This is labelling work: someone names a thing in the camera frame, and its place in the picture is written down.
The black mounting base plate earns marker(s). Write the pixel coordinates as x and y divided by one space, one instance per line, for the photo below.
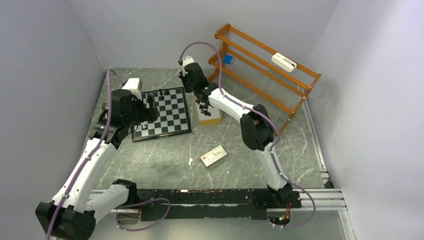
155 211

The blue block on rack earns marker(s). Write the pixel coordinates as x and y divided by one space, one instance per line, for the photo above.
228 59

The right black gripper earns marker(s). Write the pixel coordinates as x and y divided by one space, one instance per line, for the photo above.
183 78

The white device on rack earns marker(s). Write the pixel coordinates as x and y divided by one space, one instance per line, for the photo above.
284 62

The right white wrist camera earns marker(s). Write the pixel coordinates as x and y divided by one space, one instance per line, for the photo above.
186 60

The tin box black pieces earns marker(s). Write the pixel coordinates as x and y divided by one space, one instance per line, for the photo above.
207 115

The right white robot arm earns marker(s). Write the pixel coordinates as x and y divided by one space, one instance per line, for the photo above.
256 130

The tin box white pieces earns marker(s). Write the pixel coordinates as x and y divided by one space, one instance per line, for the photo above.
104 106

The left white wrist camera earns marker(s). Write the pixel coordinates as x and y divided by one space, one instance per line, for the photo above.
135 86

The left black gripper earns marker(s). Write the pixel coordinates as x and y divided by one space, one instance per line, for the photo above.
147 114

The black white chessboard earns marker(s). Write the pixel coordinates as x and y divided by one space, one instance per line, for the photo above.
174 118

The orange wooden rack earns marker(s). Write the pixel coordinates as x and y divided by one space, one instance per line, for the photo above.
254 68

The white red card box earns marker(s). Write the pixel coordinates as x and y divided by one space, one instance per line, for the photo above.
213 156

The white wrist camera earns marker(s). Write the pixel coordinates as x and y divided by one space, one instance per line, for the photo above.
135 86
186 60

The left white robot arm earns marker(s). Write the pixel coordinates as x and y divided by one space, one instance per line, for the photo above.
71 214

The aluminium rail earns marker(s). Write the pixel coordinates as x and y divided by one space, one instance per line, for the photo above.
322 199

